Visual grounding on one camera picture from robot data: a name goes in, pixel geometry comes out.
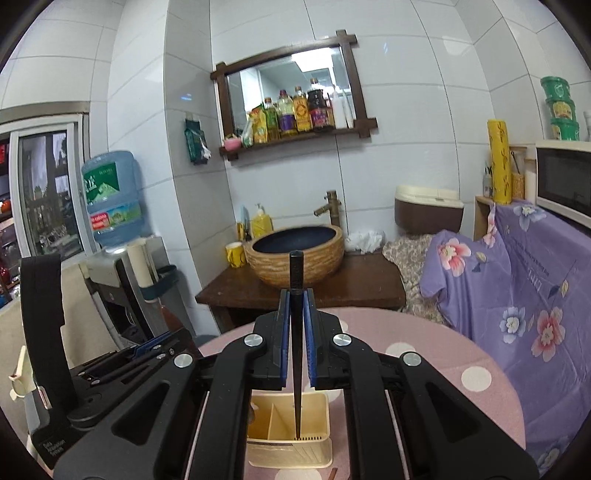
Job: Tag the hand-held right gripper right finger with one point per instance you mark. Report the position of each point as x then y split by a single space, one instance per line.
308 332

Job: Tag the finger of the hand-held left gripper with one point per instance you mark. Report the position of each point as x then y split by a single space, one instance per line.
124 369
154 345

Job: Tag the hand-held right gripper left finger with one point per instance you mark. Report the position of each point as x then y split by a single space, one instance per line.
285 332

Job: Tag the black chopstick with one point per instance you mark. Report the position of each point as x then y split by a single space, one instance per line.
296 277

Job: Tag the cream plastic utensil holder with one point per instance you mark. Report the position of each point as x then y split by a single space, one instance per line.
277 445

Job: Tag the plain beige cloth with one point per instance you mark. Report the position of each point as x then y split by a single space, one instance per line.
87 314

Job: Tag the teal cup holder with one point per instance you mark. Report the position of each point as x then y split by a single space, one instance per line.
161 281

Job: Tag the woven pattern wash basin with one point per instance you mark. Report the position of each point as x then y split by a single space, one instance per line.
295 265

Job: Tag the grey water dispenser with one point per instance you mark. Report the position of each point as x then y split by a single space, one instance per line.
111 286

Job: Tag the dark wooden vanity cabinet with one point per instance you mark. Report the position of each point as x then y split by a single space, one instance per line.
369 281

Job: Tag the cream paper cup stack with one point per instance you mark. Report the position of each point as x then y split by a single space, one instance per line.
141 265

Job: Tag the yellow mug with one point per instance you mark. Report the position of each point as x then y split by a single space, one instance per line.
234 256

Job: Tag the white crumpled plastic bag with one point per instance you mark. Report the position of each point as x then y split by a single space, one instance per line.
364 241

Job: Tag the yellow soap pump bottle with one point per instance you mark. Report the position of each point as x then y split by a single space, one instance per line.
261 226

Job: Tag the beige floral cloth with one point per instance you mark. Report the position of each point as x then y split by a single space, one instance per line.
411 267

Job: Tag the brass bamboo style faucet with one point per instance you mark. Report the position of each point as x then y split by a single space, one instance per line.
331 205

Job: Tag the glass sliding door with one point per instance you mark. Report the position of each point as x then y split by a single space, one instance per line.
46 194

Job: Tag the blue water jug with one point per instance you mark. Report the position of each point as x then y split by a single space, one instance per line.
111 198

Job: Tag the brown and cream bin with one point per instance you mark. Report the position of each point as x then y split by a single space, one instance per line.
427 214

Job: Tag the pink small bowl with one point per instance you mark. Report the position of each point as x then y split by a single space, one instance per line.
232 143

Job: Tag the yellow green refill pouch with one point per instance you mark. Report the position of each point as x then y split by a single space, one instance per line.
259 127

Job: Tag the light wooden shelf box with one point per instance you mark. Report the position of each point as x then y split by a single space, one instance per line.
482 217

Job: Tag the yellow cooking oil bottle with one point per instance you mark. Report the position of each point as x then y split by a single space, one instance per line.
271 122

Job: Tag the purple label oil bottle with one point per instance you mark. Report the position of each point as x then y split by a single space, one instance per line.
287 120

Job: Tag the yellow label sauce bottle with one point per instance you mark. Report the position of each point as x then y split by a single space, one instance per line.
301 115

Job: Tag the dark soy sauce bottle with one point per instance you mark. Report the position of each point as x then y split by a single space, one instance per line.
320 110

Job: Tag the white plastic bottle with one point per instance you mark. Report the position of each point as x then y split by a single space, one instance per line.
341 110

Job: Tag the purple floral sheet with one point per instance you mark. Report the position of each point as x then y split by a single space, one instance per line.
531 300

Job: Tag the yellow patterned roll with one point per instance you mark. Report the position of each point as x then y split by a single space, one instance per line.
501 161

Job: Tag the glass jar with yellow contents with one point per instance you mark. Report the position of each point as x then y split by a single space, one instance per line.
518 182

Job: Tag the white microwave oven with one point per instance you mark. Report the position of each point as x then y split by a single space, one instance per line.
561 180

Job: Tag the green wall packet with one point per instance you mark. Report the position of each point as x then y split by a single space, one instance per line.
195 143

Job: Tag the wooden framed wall mirror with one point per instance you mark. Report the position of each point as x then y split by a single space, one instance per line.
277 76

